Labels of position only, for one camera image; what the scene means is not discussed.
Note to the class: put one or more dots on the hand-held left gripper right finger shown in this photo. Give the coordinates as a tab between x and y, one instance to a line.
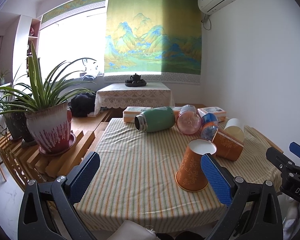
215	177

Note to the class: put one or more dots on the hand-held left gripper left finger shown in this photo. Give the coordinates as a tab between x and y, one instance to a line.
83	177

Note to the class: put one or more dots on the orange patterned paper cup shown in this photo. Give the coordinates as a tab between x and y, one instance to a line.
226	146
192	170

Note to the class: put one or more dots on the blue printed plastic cup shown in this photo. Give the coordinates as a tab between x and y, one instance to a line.
209	126

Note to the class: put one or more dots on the white paper cup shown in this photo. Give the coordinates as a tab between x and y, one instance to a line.
236	130

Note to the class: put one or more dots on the pink transparent plastic cup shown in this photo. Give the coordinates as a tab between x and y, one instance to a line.
188	121

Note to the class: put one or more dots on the wooden slatted bench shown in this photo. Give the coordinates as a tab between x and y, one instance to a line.
65	162

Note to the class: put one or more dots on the red pot saucer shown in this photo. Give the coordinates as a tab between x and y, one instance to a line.
71	142

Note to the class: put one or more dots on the striped tablecloth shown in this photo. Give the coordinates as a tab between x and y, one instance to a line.
140	170

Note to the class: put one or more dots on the spider plant in glazed pot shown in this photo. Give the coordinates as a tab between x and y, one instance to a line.
48	127

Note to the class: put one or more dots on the tissue pack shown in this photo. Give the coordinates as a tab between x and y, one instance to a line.
215	112
130	115

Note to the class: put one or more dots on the black bag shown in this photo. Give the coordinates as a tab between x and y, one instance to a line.
81	105

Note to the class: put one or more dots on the white cloth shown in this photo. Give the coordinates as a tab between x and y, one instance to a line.
135	231

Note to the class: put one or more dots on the green thermos bottle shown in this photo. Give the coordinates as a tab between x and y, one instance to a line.
157	118

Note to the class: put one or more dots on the plant in dark pot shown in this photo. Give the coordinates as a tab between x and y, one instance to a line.
16	126

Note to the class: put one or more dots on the lace-covered side table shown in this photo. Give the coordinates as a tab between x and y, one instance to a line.
135	96

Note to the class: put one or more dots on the black tea tray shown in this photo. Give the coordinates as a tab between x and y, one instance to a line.
136	84

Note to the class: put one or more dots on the black teapot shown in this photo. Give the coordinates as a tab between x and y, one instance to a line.
135	78

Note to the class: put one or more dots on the landscape painting roller blind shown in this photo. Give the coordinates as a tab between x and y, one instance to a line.
150	37

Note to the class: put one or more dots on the rolled-up landscape blind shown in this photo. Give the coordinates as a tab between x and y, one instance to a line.
75	7

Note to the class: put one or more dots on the white wall shelf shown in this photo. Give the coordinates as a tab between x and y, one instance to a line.
23	40

